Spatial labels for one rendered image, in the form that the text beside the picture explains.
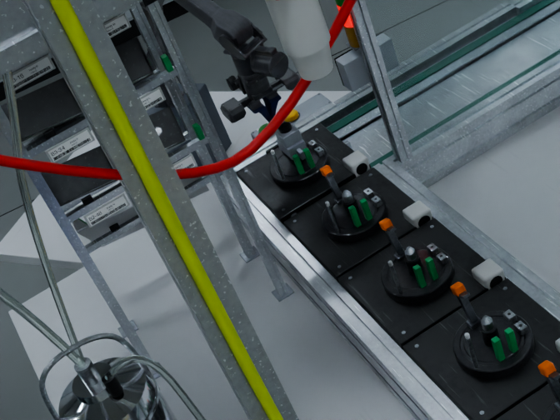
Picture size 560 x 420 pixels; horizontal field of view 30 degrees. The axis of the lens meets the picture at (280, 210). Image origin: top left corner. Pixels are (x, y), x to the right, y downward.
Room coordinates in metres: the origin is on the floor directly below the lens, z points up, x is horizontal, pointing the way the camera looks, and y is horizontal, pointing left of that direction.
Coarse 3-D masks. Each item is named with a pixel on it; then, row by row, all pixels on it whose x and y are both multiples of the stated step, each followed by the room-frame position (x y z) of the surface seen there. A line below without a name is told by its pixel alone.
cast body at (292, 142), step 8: (280, 128) 1.96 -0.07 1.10; (288, 128) 1.95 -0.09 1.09; (296, 128) 1.95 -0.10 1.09; (280, 136) 1.95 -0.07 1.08; (288, 136) 1.94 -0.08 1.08; (296, 136) 1.94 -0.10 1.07; (280, 144) 1.97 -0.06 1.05; (288, 144) 1.93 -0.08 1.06; (296, 144) 1.93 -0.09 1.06; (304, 144) 1.94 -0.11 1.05; (288, 152) 1.93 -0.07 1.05; (296, 152) 1.93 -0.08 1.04
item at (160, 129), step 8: (168, 104) 1.80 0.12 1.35; (160, 112) 1.76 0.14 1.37; (168, 112) 1.76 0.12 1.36; (152, 120) 1.75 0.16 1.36; (160, 120) 1.75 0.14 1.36; (168, 120) 1.75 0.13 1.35; (176, 120) 1.75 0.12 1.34; (160, 128) 1.75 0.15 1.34; (168, 128) 1.74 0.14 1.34; (176, 128) 1.74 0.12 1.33; (160, 136) 1.74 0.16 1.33; (168, 136) 1.74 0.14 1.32; (176, 136) 1.74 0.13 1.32; (168, 144) 1.73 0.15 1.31; (176, 144) 1.73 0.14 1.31
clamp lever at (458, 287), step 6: (456, 282) 1.32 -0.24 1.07; (456, 288) 1.30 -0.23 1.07; (462, 288) 1.30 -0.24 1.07; (456, 294) 1.30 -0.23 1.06; (462, 294) 1.29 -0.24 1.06; (468, 294) 1.29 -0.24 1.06; (462, 300) 1.30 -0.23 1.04; (468, 300) 1.30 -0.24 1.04; (462, 306) 1.30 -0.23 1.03; (468, 306) 1.29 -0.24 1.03; (468, 312) 1.29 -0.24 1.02; (474, 312) 1.29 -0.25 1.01; (468, 318) 1.29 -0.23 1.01; (474, 318) 1.28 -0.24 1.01
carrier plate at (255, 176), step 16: (320, 128) 2.08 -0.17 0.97; (320, 144) 2.02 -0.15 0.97; (336, 144) 1.99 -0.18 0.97; (256, 160) 2.06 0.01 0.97; (272, 160) 2.04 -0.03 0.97; (336, 160) 1.94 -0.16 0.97; (240, 176) 2.03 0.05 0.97; (256, 176) 2.00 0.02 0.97; (336, 176) 1.88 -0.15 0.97; (352, 176) 1.86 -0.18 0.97; (256, 192) 1.94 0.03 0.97; (272, 192) 1.92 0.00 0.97; (288, 192) 1.89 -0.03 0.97; (304, 192) 1.87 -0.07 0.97; (320, 192) 1.85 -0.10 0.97; (272, 208) 1.86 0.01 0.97; (288, 208) 1.84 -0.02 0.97; (304, 208) 1.83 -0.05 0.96
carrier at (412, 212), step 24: (360, 192) 1.76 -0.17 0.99; (384, 192) 1.76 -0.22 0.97; (312, 216) 1.78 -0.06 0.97; (336, 216) 1.72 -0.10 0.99; (360, 216) 1.69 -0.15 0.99; (384, 216) 1.67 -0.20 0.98; (408, 216) 1.63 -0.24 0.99; (312, 240) 1.70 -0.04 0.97; (336, 240) 1.67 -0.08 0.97; (360, 240) 1.64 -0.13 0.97; (384, 240) 1.61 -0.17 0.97; (336, 264) 1.60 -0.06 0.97
